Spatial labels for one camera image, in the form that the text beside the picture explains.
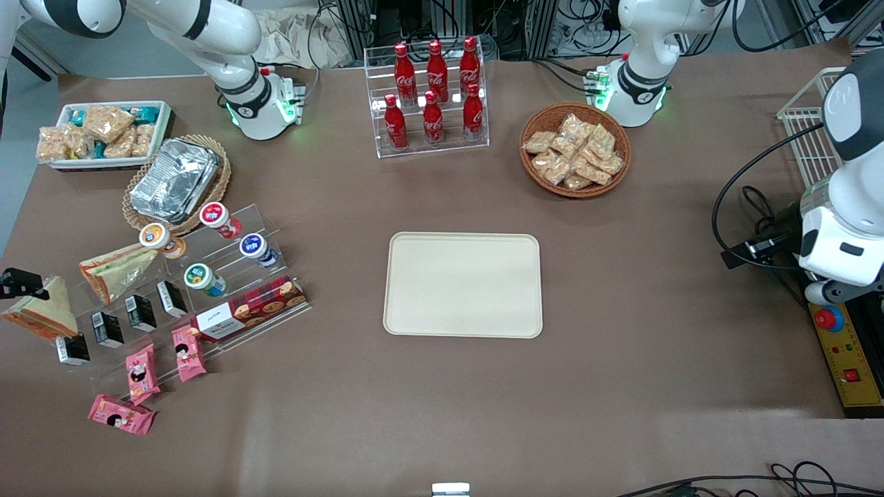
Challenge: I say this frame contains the black floor cables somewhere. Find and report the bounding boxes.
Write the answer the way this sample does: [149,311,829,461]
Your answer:
[615,461,884,497]

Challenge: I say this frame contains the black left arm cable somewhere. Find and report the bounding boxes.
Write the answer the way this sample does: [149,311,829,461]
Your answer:
[711,123,827,271]

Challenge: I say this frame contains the brown paper table cover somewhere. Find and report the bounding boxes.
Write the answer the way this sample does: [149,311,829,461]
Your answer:
[0,38,884,497]

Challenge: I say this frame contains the white wire basket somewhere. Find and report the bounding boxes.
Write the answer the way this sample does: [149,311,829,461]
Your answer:
[777,67,850,191]

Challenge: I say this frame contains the clear acrylic bottle rack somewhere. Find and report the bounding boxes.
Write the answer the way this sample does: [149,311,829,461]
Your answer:
[364,36,490,159]

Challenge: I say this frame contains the round brown wicker basket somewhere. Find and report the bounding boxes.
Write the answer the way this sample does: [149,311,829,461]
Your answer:
[519,102,632,199]

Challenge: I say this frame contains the stacked foil containers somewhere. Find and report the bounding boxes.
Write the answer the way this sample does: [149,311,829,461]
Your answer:
[130,138,222,223]

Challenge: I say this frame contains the red cola bottle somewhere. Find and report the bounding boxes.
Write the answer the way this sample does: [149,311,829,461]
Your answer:
[427,39,450,103]
[422,90,444,146]
[394,43,417,106]
[459,37,481,94]
[384,95,409,150]
[463,83,485,141]

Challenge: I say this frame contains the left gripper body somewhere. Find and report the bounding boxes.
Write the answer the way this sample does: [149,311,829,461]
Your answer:
[799,206,884,287]

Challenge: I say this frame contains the triangle sandwich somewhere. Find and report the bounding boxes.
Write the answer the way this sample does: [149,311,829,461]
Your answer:
[1,276,79,340]
[79,243,161,305]

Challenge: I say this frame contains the orange lid yogurt cup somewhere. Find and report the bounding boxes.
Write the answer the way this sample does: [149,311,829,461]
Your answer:
[139,223,186,260]

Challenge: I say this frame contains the green lid yogurt cup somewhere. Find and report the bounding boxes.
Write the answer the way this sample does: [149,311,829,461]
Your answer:
[184,264,227,298]

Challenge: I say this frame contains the yellow emergency stop box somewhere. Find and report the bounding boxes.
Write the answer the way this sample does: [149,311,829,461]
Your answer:
[808,302,884,419]

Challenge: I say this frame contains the oval wicker basket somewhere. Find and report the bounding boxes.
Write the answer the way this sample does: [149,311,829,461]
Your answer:
[123,135,232,237]

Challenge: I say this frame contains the pink snack packet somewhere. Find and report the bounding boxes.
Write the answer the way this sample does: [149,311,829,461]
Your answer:
[88,394,157,436]
[126,343,162,406]
[171,326,207,383]

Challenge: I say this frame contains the clear acrylic step display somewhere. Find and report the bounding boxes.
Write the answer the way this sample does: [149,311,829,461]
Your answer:
[31,202,312,401]

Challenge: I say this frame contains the white rectangular snack bin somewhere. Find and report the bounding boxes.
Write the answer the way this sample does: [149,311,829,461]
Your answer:
[46,101,173,170]

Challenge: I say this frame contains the blue lid yogurt cup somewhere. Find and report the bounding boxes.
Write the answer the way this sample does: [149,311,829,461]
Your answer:
[240,233,278,269]

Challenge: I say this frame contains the beige plastic tray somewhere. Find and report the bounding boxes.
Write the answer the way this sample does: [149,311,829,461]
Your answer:
[383,232,544,340]

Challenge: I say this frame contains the small black carton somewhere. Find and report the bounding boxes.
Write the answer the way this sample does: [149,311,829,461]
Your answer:
[125,295,158,333]
[56,333,91,366]
[92,311,126,349]
[157,280,189,319]

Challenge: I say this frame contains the red lid yogurt cup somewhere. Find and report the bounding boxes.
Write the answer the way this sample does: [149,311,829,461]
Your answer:
[200,202,243,240]

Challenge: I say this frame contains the aluminium equipment frame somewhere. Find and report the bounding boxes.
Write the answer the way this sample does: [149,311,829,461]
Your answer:
[335,0,626,61]

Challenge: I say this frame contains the red plaid cookie box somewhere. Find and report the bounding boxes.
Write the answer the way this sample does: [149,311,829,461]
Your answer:
[190,276,308,344]

